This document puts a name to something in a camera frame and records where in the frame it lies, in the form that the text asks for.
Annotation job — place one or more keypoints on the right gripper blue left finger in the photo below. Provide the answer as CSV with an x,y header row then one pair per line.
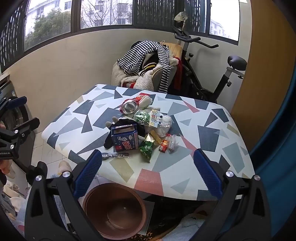
x,y
84,173

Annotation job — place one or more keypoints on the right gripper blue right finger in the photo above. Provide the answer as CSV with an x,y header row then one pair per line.
x,y
206,169

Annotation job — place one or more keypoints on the silver foil wrapper strip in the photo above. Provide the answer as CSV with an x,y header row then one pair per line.
x,y
106,156

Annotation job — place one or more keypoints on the blue cardboard box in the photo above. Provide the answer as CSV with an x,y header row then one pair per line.
x,y
125,137

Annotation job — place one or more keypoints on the clear plastic bag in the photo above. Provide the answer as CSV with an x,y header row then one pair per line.
x,y
172,142

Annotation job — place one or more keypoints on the small red wrapper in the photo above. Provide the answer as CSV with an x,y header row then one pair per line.
x,y
163,146

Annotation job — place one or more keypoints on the green gold snack wrapper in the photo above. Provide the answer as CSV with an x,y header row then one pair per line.
x,y
147,145

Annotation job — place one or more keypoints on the black sock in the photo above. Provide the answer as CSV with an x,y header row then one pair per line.
x,y
120,122

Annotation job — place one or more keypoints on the white tissue bag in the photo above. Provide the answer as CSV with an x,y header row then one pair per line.
x,y
164,127

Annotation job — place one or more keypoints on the red soda can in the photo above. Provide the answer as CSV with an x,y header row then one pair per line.
x,y
130,106

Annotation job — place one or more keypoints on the green transparent snack bag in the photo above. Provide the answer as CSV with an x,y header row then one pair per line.
x,y
142,117

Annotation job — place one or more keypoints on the cartoon snack packet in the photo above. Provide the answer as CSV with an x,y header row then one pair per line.
x,y
155,118

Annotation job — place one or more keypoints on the brown plastic trash bin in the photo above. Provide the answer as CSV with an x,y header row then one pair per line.
x,y
116,211

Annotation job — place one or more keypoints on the person left hand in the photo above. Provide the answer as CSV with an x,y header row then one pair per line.
x,y
5,166

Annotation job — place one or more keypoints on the beige slipper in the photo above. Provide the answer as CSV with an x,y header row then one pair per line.
x,y
64,166

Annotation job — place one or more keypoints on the black exercise bike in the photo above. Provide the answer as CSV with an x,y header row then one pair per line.
x,y
201,76

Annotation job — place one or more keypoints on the striped black white shirt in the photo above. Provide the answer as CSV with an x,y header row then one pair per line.
x,y
130,63

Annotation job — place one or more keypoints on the beige armchair with clothes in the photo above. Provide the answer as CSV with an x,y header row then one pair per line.
x,y
150,72

